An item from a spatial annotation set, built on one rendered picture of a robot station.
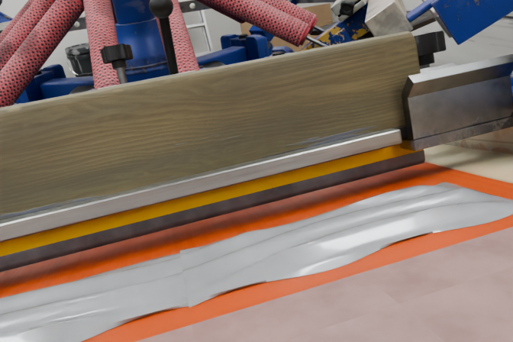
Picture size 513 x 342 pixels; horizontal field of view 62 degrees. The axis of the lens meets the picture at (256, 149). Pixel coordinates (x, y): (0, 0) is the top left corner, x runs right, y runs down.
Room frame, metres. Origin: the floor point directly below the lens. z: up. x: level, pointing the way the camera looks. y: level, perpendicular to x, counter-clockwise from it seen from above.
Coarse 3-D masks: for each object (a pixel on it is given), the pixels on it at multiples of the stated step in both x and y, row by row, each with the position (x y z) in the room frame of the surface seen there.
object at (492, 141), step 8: (512, 128) 0.29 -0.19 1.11; (480, 136) 0.32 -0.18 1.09; (488, 136) 0.31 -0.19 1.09; (496, 136) 0.30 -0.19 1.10; (504, 136) 0.29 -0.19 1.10; (512, 136) 0.29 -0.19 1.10; (448, 144) 0.35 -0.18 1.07; (456, 144) 0.34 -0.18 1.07; (464, 144) 0.33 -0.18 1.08; (472, 144) 0.33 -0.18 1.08; (480, 144) 0.32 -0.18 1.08; (488, 144) 0.31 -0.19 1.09; (496, 144) 0.30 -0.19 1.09; (504, 144) 0.29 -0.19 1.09; (512, 144) 0.29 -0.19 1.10; (504, 152) 0.29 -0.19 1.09; (512, 152) 0.28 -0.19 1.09
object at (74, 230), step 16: (336, 160) 0.28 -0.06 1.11; (352, 160) 0.28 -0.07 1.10; (368, 160) 0.28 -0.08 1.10; (272, 176) 0.27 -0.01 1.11; (288, 176) 0.27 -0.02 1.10; (304, 176) 0.27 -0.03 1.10; (208, 192) 0.26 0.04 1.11; (224, 192) 0.26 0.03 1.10; (240, 192) 0.26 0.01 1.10; (144, 208) 0.25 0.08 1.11; (160, 208) 0.25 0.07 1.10; (176, 208) 0.25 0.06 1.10; (80, 224) 0.24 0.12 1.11; (96, 224) 0.24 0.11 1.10; (112, 224) 0.24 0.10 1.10; (16, 240) 0.23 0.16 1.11; (32, 240) 0.23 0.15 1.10; (48, 240) 0.23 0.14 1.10
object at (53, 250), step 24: (360, 168) 0.28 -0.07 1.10; (384, 168) 0.28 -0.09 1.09; (264, 192) 0.26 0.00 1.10; (288, 192) 0.27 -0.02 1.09; (168, 216) 0.25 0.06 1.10; (192, 216) 0.25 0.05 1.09; (216, 216) 0.26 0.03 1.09; (72, 240) 0.24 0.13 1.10; (96, 240) 0.24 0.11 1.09; (120, 240) 0.24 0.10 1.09; (0, 264) 0.23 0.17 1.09; (24, 264) 0.23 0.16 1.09
